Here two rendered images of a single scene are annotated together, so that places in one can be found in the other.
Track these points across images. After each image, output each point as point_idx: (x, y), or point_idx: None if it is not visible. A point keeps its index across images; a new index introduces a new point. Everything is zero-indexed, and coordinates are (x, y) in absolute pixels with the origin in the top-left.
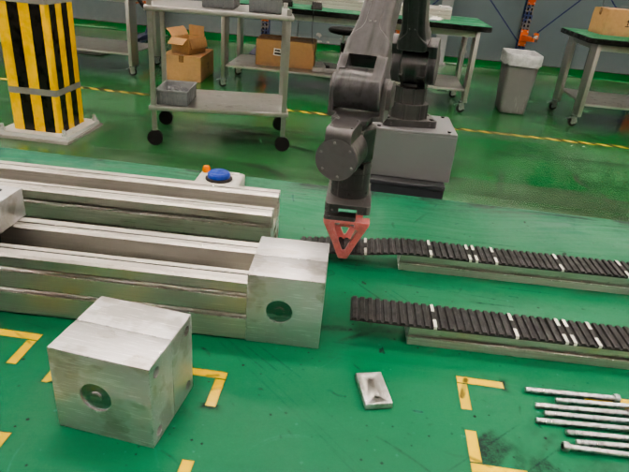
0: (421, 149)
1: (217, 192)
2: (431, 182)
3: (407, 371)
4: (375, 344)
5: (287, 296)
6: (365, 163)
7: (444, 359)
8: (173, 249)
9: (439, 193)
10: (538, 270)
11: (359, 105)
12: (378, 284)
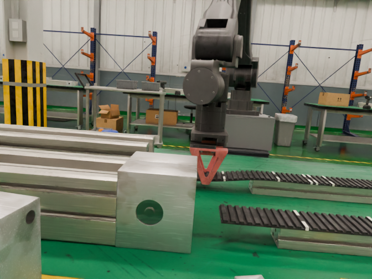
0: (251, 128)
1: (105, 137)
2: (259, 150)
3: (288, 274)
4: (247, 248)
5: (158, 194)
6: (222, 102)
7: (320, 261)
8: (53, 163)
9: (265, 157)
10: (367, 190)
11: (216, 53)
12: (238, 203)
